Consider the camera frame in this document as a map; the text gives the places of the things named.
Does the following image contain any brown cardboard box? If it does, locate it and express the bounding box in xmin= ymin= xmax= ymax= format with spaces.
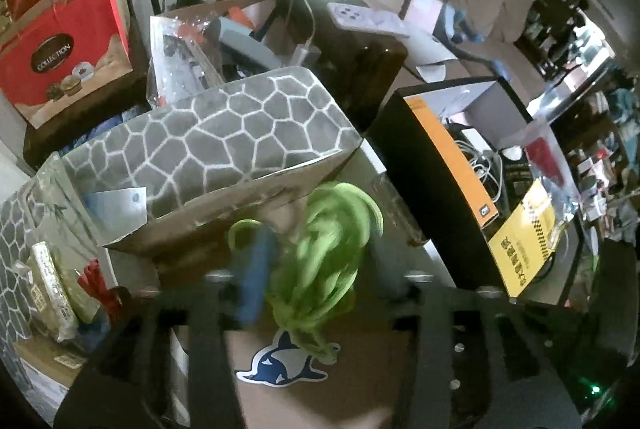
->
xmin=102 ymin=148 xmax=436 ymax=429

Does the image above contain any dolphin sticker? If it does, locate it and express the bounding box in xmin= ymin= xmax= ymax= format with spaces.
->
xmin=235 ymin=329 xmax=329 ymax=388

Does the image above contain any green cord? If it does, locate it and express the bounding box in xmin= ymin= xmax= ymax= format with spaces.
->
xmin=227 ymin=182 xmax=386 ymax=365

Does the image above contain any large black open box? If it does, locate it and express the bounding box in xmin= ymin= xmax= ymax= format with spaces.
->
xmin=369 ymin=76 xmax=603 ymax=310

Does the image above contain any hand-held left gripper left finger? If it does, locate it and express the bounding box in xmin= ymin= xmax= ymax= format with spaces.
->
xmin=100 ymin=224 xmax=281 ymax=429

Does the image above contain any red packet in clear bag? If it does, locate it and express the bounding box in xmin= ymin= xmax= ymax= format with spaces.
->
xmin=500 ymin=118 xmax=583 ymax=217

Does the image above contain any lilac phone case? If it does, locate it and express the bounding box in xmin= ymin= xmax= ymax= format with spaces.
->
xmin=327 ymin=1 xmax=407 ymax=36

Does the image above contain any yellow manual booklet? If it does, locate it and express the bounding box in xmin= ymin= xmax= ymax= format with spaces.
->
xmin=487 ymin=179 xmax=572 ymax=298

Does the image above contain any red gift box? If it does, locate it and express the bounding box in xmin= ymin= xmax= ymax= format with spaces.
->
xmin=0 ymin=0 xmax=134 ymax=129

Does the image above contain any clear plastic bag with parts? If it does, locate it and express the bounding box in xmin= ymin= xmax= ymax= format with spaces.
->
xmin=146 ymin=13 xmax=227 ymax=106

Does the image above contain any pink small box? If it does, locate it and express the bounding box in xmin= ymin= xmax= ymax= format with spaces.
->
xmin=400 ymin=0 xmax=447 ymax=26

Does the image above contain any red ribbon bundle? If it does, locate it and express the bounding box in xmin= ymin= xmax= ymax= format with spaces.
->
xmin=76 ymin=258 xmax=123 ymax=325

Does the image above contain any tangle of white cables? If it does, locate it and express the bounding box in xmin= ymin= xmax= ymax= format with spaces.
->
xmin=445 ymin=119 xmax=506 ymax=205

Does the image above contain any white and blue paper envelope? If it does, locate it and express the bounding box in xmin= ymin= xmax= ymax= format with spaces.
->
xmin=81 ymin=187 xmax=149 ymax=235

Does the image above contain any white charger cable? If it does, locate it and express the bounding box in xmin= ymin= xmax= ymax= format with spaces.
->
xmin=269 ymin=0 xmax=322 ymax=66

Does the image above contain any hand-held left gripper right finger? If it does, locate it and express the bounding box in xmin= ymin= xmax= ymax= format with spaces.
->
xmin=370 ymin=231 xmax=556 ymax=429

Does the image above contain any grey pebble pattern mat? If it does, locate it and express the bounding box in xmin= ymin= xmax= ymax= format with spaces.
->
xmin=0 ymin=66 xmax=364 ymax=360

